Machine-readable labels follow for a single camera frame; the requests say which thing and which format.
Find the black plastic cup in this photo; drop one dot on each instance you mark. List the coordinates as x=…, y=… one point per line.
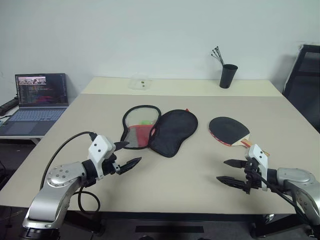
x=228, y=76

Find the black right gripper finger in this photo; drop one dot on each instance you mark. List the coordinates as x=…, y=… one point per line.
x=232, y=182
x=236, y=164

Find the black red table tennis paddle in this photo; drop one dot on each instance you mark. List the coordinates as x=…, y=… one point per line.
x=226, y=128

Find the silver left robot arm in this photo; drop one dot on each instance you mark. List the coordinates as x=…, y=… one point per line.
x=57, y=175

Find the black red paddle case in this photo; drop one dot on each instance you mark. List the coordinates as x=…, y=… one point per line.
x=175, y=131

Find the green fuzzy zipper pendant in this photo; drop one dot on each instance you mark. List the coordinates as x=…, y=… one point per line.
x=145, y=122

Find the white side table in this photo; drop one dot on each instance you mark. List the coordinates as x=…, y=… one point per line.
x=20, y=138

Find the black rectangular floor bar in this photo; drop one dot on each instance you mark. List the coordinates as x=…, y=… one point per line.
x=170, y=229

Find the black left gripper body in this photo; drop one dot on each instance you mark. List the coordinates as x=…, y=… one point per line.
x=110, y=168

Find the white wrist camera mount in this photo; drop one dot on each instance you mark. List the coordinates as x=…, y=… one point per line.
x=260, y=156
x=100, y=147

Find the clear plastic box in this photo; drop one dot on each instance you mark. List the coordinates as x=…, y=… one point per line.
x=140, y=84

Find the black mesh office chair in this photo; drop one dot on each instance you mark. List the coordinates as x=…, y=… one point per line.
x=303, y=85

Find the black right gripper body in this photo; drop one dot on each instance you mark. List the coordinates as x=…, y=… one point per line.
x=252, y=178

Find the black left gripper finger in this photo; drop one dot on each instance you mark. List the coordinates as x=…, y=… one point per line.
x=130, y=164
x=121, y=145

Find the grey open laptop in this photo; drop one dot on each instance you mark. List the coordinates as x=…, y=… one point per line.
x=40, y=92

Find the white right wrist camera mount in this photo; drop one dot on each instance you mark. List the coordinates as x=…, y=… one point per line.
x=260, y=156

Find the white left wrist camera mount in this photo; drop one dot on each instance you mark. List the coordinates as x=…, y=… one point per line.
x=100, y=147

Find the black table frame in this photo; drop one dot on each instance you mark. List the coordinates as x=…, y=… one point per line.
x=175, y=217

